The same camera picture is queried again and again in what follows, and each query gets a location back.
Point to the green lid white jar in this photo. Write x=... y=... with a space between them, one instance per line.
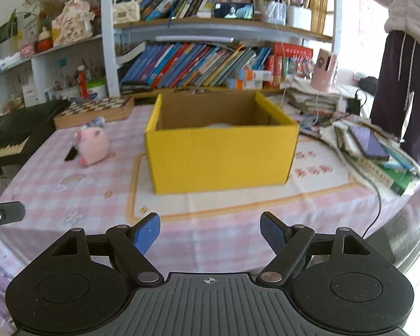
x=97 y=91

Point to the pink checked tablecloth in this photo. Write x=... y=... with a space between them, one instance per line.
x=91 y=196

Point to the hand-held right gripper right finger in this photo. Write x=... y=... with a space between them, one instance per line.
x=273 y=232

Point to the white bookshelf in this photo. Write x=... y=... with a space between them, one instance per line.
x=108 y=42

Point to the wooden chessboard box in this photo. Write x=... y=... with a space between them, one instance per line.
x=91 y=110

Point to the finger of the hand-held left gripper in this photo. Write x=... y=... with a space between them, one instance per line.
x=8 y=213

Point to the pink tissue box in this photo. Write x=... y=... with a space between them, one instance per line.
x=28 y=49

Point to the white quilted handbag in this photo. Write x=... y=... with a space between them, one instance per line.
x=126 y=8

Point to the black power adapter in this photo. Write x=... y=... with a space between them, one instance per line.
x=354 y=104

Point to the red tube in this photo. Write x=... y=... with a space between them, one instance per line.
x=83 y=84

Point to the pink decorated plush sign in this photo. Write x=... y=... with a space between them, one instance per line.
x=71 y=24

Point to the white paper bag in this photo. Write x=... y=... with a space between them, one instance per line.
x=28 y=94

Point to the black bag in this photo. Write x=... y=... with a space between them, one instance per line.
x=368 y=84

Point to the pile of papers and books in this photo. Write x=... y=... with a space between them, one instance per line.
x=343 y=136

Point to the pink plush pig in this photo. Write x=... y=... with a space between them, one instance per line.
x=92 y=143

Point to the black electronic keyboard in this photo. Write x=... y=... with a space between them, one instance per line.
x=14 y=129

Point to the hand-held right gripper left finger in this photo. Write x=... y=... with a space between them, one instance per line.
x=147 y=231

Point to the row of leaning books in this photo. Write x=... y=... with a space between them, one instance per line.
x=189 y=64

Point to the black binder clip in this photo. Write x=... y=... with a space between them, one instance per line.
x=70 y=154

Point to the red gift box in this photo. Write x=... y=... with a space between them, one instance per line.
x=294 y=57

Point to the white shelf containers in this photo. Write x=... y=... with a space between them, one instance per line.
x=297 y=15

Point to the pink cylinder holder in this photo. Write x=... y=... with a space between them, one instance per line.
x=322 y=73

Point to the red white toy figure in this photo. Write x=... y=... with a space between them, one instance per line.
x=44 y=42

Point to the orange white carton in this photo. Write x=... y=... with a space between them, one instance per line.
x=245 y=84
x=255 y=75

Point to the yellow cardboard box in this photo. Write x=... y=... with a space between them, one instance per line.
x=217 y=161

